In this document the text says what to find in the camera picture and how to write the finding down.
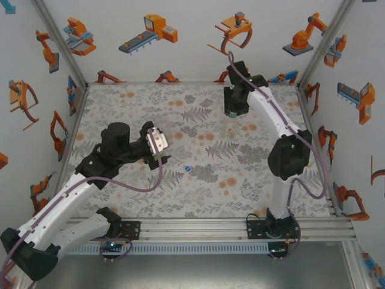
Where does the conveyor machine wall sticker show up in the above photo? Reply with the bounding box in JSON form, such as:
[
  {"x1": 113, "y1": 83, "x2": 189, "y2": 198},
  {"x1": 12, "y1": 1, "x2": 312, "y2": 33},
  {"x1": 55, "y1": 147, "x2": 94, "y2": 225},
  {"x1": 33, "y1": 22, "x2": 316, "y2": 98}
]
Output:
[
  {"x1": 117, "y1": 14, "x2": 179, "y2": 57},
  {"x1": 336, "y1": 81, "x2": 377, "y2": 126}
]

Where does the slotted grey cable tray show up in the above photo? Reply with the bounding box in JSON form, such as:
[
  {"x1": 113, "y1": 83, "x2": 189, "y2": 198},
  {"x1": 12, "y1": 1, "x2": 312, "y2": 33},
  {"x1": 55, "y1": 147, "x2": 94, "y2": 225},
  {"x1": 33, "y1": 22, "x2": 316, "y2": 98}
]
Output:
[{"x1": 67, "y1": 241, "x2": 271, "y2": 256}]

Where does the purple cable loop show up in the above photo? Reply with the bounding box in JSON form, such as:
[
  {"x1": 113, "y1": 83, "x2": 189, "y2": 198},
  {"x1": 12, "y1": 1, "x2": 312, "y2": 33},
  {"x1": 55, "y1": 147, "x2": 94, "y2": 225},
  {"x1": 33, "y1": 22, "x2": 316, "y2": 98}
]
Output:
[
  {"x1": 99, "y1": 235, "x2": 135, "y2": 263},
  {"x1": 268, "y1": 221, "x2": 302, "y2": 262}
]

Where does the aluminium frame post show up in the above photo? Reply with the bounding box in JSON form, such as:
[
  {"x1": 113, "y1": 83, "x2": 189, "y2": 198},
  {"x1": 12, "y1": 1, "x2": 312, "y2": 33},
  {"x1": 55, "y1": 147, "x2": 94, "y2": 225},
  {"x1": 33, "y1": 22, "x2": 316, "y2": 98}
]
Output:
[
  {"x1": 29, "y1": 0, "x2": 90, "y2": 91},
  {"x1": 296, "y1": 0, "x2": 359, "y2": 90},
  {"x1": 341, "y1": 240, "x2": 372, "y2": 289}
]

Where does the long aluminium base rail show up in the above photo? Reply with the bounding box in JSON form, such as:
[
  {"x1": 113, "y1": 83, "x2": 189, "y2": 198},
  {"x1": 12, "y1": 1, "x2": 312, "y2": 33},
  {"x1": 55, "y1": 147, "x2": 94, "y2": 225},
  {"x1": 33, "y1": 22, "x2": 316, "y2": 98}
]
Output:
[{"x1": 31, "y1": 217, "x2": 357, "y2": 243}]

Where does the aluminium table edge rail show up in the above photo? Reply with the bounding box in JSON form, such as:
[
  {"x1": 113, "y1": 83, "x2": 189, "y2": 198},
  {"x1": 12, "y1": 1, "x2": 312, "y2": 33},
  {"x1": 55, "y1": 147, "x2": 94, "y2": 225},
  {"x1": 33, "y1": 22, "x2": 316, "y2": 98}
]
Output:
[
  {"x1": 296, "y1": 85, "x2": 342, "y2": 217},
  {"x1": 86, "y1": 79, "x2": 301, "y2": 87},
  {"x1": 45, "y1": 84, "x2": 91, "y2": 220}
]

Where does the milling machine wall sticker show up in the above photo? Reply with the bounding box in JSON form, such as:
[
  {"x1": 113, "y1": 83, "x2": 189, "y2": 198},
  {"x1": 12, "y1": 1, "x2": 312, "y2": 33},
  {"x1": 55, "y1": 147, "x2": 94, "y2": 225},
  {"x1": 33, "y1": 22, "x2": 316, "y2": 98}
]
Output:
[
  {"x1": 62, "y1": 16, "x2": 97, "y2": 57},
  {"x1": 323, "y1": 33, "x2": 348, "y2": 69}
]

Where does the grey floral tablecloth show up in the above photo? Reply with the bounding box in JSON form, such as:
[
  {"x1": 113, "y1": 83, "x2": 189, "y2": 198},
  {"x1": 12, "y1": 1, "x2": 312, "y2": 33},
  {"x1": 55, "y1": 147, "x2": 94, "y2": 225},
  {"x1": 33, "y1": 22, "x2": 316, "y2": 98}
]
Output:
[{"x1": 60, "y1": 81, "x2": 336, "y2": 220}]

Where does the orange claw wall sticker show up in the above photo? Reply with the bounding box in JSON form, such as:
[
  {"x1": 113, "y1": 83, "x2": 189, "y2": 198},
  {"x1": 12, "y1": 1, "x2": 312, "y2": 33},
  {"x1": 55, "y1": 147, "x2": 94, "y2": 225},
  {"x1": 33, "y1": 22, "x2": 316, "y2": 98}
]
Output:
[
  {"x1": 369, "y1": 155, "x2": 385, "y2": 186},
  {"x1": 206, "y1": 11, "x2": 254, "y2": 57}
]

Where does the blue conveyor wall sticker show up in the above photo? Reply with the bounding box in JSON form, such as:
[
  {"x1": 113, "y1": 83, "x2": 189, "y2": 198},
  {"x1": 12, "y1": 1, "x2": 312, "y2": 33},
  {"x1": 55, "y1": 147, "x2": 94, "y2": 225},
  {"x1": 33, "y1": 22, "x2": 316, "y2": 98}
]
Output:
[
  {"x1": 66, "y1": 75, "x2": 79, "y2": 117},
  {"x1": 362, "y1": 251, "x2": 385, "y2": 285}
]

